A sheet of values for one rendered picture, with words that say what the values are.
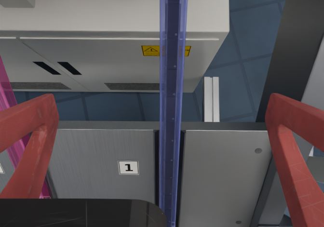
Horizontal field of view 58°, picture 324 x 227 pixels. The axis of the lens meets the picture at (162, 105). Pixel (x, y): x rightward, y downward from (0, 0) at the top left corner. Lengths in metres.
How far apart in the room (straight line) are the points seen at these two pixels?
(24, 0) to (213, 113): 0.49
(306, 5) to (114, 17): 0.34
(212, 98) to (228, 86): 0.35
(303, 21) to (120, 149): 0.15
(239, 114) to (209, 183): 0.86
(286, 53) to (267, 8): 1.03
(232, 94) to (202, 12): 0.65
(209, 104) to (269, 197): 0.52
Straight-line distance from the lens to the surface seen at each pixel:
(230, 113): 1.10
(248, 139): 0.23
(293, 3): 0.22
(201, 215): 0.29
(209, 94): 0.76
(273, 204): 0.27
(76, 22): 0.50
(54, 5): 0.52
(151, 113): 1.07
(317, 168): 0.82
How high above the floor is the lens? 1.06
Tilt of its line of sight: 83 degrees down
